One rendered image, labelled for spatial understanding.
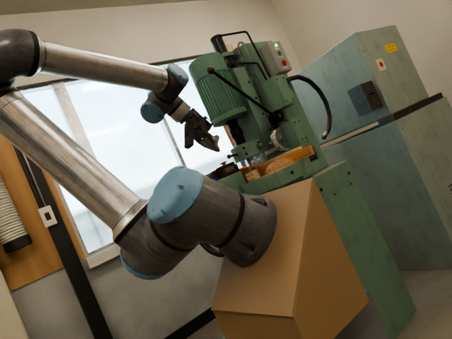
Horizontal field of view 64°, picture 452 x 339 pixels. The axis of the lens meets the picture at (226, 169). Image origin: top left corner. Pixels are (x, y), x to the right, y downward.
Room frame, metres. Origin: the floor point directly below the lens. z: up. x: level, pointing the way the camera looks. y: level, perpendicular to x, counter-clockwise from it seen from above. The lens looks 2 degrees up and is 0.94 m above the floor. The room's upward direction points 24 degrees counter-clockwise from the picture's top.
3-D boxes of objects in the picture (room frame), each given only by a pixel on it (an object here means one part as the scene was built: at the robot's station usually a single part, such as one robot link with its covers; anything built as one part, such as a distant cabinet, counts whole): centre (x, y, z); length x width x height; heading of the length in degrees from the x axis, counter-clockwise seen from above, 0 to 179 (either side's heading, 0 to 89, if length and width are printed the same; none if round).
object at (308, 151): (1.68, -0.13, 0.92); 0.67 x 0.02 x 0.04; 39
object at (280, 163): (1.45, -0.20, 0.92); 0.14 x 0.09 x 0.04; 129
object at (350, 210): (1.77, -0.21, 0.36); 0.58 x 0.45 x 0.71; 129
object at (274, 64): (1.79, -0.45, 1.40); 0.10 x 0.06 x 0.16; 129
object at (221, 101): (1.70, -0.11, 1.35); 0.18 x 0.18 x 0.31
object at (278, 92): (1.71, -0.38, 1.23); 0.09 x 0.08 x 0.15; 129
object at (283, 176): (1.63, -0.03, 0.87); 0.61 x 0.30 x 0.06; 39
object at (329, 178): (1.77, -0.21, 0.76); 0.57 x 0.45 x 0.09; 129
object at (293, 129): (1.69, -0.36, 1.02); 0.09 x 0.07 x 0.12; 39
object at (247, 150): (1.71, -0.13, 1.03); 0.14 x 0.07 x 0.09; 129
